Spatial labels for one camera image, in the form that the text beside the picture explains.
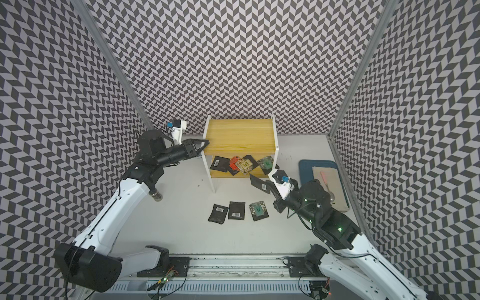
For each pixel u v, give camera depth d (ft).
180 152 2.01
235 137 2.42
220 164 2.82
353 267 1.82
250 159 2.85
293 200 1.78
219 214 2.89
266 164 2.82
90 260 1.20
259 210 2.88
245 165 2.77
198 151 2.12
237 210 2.92
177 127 2.10
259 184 2.16
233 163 2.80
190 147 2.02
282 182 1.65
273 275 2.37
